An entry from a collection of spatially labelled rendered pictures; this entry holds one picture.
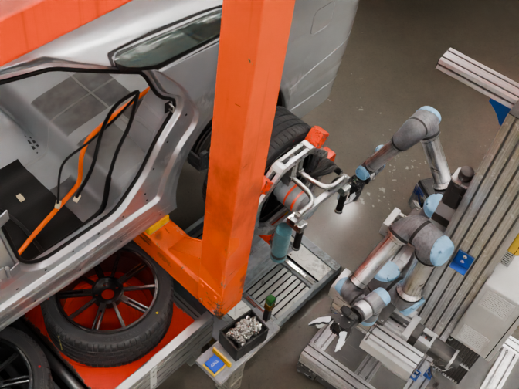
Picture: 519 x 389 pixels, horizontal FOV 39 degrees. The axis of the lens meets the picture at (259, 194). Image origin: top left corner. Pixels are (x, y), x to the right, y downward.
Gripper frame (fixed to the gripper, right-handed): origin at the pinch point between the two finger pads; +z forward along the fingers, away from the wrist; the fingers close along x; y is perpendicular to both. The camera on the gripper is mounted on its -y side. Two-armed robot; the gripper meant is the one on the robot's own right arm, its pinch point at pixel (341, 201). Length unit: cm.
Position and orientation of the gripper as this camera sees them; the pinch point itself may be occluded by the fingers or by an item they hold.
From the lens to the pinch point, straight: 374.1
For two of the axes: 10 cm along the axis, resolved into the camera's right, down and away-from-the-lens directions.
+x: 7.6, 5.5, -3.3
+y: 1.1, -6.2, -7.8
